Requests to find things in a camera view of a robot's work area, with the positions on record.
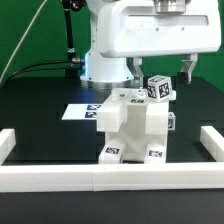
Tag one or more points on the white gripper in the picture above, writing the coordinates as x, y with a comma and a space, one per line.
131, 28

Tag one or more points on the white chair back frame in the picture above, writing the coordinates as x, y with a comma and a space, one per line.
133, 107

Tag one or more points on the white tag base sheet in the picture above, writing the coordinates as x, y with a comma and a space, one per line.
81, 112

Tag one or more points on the white chair seat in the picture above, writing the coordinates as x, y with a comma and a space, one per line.
136, 142

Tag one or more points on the white tagged cube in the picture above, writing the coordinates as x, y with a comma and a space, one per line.
171, 121
159, 88

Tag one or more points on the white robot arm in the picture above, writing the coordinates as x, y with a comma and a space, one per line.
111, 72

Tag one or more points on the white U-shaped obstacle frame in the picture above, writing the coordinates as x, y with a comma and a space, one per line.
59, 178

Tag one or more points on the black camera stand pole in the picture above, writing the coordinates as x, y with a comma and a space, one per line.
68, 5

